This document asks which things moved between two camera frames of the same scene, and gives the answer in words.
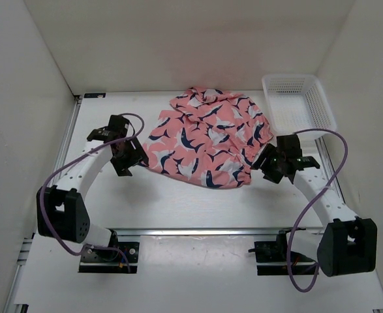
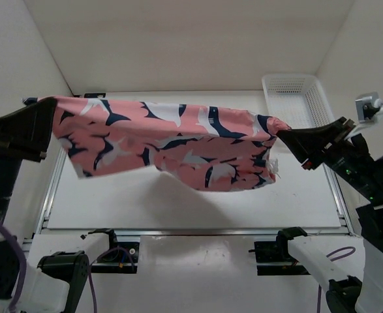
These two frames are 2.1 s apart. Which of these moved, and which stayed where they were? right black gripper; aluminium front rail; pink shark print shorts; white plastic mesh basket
Moved: right black gripper; pink shark print shorts
Stayed: aluminium front rail; white plastic mesh basket
